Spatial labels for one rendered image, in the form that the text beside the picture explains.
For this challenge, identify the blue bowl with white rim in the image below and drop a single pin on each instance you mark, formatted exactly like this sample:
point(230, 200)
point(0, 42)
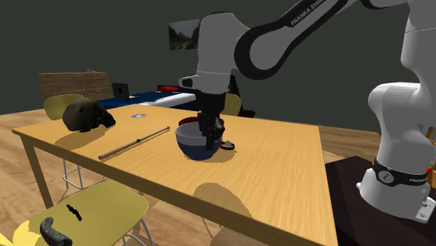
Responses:
point(190, 148)

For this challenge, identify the long wooden stick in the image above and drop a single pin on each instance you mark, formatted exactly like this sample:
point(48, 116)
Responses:
point(133, 143)

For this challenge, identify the yellow chair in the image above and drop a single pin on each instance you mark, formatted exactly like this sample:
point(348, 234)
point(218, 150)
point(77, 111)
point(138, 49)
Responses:
point(98, 207)
point(232, 104)
point(56, 104)

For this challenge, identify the dark robot stand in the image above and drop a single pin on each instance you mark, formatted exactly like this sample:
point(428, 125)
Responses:
point(347, 211)

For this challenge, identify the landscape wall picture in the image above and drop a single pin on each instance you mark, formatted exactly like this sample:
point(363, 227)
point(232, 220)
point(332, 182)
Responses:
point(182, 34)

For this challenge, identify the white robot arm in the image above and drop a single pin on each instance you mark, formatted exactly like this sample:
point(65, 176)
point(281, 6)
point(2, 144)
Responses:
point(214, 51)

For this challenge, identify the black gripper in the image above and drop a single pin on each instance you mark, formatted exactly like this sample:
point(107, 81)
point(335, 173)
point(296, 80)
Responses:
point(211, 104)

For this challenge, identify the small flat round disc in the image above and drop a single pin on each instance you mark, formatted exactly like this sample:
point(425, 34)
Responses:
point(138, 116)

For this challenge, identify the red bowl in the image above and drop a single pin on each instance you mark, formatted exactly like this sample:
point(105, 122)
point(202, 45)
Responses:
point(189, 120)

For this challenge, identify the dark skull-shaped object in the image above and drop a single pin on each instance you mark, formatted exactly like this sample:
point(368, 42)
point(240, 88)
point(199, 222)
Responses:
point(83, 114)

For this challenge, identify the wooden chest of drawers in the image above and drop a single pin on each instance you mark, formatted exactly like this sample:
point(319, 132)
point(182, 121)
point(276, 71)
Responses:
point(73, 85)

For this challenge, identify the wooden table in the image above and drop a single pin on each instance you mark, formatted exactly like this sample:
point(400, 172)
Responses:
point(272, 163)

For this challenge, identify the blue and white bed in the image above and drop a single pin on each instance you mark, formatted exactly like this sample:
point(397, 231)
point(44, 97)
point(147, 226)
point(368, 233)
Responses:
point(163, 98)

